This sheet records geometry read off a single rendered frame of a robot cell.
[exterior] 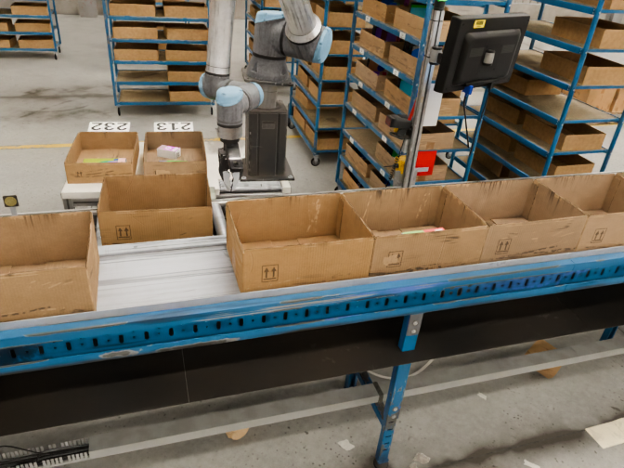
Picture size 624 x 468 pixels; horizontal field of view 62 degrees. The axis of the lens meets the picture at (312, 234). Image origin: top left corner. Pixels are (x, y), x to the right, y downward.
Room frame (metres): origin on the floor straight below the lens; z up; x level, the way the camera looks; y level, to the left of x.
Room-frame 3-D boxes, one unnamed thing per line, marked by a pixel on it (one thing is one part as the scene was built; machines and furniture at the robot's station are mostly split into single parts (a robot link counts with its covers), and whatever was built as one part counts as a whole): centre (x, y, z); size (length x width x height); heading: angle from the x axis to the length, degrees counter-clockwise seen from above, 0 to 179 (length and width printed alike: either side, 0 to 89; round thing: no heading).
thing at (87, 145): (2.27, 1.01, 0.80); 0.38 x 0.28 x 0.10; 14
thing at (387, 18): (3.51, -0.40, 1.39); 0.40 x 0.30 x 0.10; 17
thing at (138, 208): (1.73, 0.59, 0.83); 0.39 x 0.29 x 0.17; 106
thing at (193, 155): (2.35, 0.70, 0.80); 0.38 x 0.28 x 0.10; 16
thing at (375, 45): (3.51, -0.41, 1.19); 0.40 x 0.30 x 0.10; 19
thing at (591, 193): (1.78, -1.06, 0.96); 0.39 x 0.29 x 0.17; 109
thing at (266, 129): (2.38, 0.26, 0.91); 0.26 x 0.26 x 0.33; 14
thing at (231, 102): (1.78, 0.32, 1.25); 0.10 x 0.09 x 0.12; 157
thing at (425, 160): (2.38, -0.49, 0.85); 0.16 x 0.01 x 0.13; 110
